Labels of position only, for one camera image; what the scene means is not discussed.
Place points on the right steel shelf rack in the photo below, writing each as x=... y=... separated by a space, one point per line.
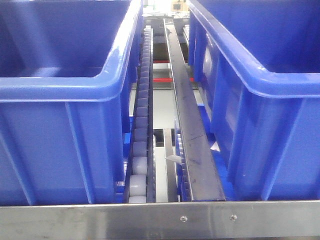
x=163 y=221

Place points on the white roller track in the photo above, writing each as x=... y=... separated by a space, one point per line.
x=140 y=179

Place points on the blue target bin left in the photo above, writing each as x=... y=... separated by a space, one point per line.
x=66 y=70

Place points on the blue target bin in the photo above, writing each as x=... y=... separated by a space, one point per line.
x=258 y=64
x=66 y=70

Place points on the blue target bin right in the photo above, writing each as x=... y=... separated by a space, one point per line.
x=258 y=64

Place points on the steel divider rail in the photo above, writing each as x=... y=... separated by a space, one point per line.
x=200 y=177

